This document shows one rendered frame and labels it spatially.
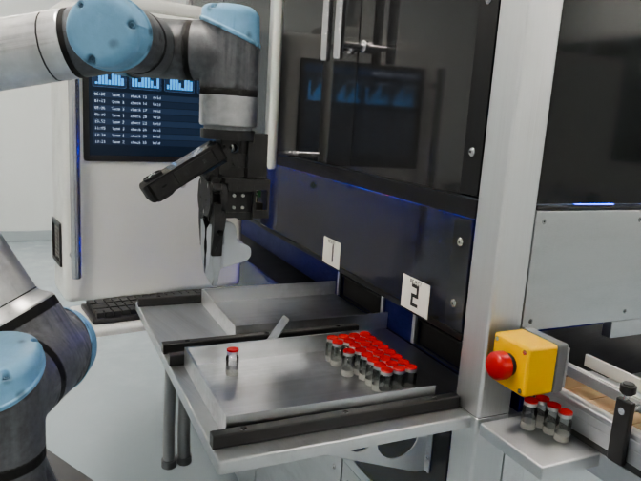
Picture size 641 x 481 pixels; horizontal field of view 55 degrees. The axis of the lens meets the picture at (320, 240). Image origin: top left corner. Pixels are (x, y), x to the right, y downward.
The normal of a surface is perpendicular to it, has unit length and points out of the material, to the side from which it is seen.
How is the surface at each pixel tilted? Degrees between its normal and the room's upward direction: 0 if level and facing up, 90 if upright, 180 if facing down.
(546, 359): 90
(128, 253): 90
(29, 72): 134
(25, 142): 90
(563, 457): 0
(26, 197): 90
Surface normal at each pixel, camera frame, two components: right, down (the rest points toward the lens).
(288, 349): 0.41, 0.21
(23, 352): 0.06, -0.94
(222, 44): -0.04, 0.18
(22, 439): 0.84, 0.16
